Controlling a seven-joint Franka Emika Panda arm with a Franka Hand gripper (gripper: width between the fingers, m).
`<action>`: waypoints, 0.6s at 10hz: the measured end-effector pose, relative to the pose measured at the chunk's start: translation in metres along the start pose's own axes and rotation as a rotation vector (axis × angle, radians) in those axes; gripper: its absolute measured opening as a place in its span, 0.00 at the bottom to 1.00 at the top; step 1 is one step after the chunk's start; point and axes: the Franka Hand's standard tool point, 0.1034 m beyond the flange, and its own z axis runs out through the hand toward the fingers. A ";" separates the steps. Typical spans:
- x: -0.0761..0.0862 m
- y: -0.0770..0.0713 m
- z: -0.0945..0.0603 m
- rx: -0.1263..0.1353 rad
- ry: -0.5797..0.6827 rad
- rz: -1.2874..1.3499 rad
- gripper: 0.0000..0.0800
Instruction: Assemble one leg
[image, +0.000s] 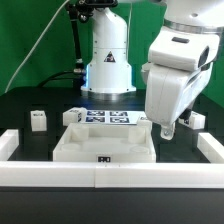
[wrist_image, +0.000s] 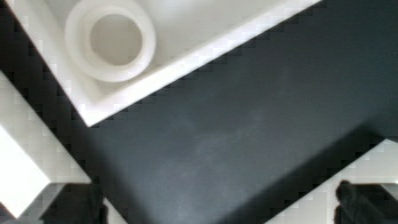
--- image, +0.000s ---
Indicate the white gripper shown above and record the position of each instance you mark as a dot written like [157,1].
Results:
[179,68]

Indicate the white square tabletop part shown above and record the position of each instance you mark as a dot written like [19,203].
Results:
[105,143]

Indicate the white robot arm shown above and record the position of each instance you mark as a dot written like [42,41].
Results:
[109,74]

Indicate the blue tag marker sheet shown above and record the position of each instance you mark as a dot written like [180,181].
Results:
[112,117]

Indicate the white U-shaped obstacle fence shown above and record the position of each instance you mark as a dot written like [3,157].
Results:
[103,175]

